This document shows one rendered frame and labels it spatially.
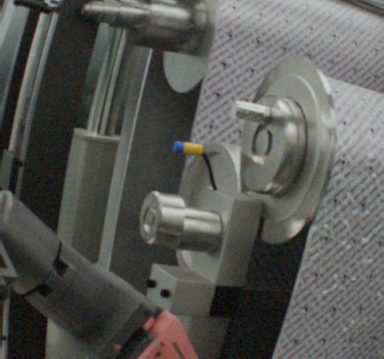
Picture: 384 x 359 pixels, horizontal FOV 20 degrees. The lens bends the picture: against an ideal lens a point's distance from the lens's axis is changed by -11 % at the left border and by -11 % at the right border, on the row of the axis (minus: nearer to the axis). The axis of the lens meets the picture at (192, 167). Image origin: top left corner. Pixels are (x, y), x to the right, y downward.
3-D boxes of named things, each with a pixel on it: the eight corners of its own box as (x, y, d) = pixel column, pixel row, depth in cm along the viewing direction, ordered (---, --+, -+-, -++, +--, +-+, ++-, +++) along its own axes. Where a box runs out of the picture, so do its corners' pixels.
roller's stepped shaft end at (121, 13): (74, 23, 107) (83, -6, 107) (128, 29, 110) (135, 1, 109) (83, 23, 104) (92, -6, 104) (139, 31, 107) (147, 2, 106)
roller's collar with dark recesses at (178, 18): (119, 43, 111) (134, -12, 111) (173, 52, 114) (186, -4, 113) (141, 47, 105) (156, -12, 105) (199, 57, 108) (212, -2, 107)
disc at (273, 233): (221, 197, 97) (271, 33, 92) (227, 197, 97) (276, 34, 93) (290, 275, 84) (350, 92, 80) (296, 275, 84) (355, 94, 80)
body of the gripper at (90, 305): (110, 373, 73) (32, 316, 70) (68, 333, 82) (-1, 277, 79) (165, 311, 74) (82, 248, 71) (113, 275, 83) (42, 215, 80)
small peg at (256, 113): (228, 117, 87) (231, 98, 87) (260, 123, 88) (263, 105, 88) (236, 118, 86) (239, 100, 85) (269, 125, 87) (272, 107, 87)
